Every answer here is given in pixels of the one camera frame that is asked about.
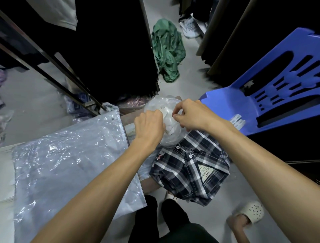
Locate person's right hand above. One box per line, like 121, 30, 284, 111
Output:
172, 99, 227, 132

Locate person's left hand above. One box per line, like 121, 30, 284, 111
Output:
134, 110, 166, 145

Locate clear plastic bag of tags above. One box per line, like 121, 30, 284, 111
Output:
144, 97, 192, 148

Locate person's left forearm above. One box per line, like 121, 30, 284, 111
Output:
31, 136, 160, 243

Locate person's right forearm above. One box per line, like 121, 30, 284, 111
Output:
205, 120, 320, 243

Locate bagged purple garment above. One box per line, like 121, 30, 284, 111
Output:
117, 95, 153, 108

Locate folded plaid shirt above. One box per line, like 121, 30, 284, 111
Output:
149, 130, 231, 207

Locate white paper tag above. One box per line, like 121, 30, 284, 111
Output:
229, 114, 247, 131

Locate green crumpled garment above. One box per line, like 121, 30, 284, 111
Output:
151, 18, 187, 83

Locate white sneaker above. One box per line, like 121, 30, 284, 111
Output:
179, 16, 202, 39

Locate blue plastic chair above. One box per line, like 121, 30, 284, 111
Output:
199, 27, 320, 137

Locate hanging black garments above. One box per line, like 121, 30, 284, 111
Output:
26, 0, 160, 105

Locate person's black trousers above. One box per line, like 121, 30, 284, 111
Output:
128, 195, 219, 243

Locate dark hanging clothes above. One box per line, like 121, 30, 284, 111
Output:
196, 0, 320, 87

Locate white perforated slipper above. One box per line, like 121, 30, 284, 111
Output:
235, 201, 265, 225

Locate person's foot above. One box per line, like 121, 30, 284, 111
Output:
226, 214, 252, 243

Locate stack of clear packaging bags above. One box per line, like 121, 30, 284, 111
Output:
11, 102, 147, 243

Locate black metal clothes rack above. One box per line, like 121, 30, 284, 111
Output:
0, 10, 108, 117

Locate white hanging garment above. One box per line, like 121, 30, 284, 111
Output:
26, 0, 78, 31

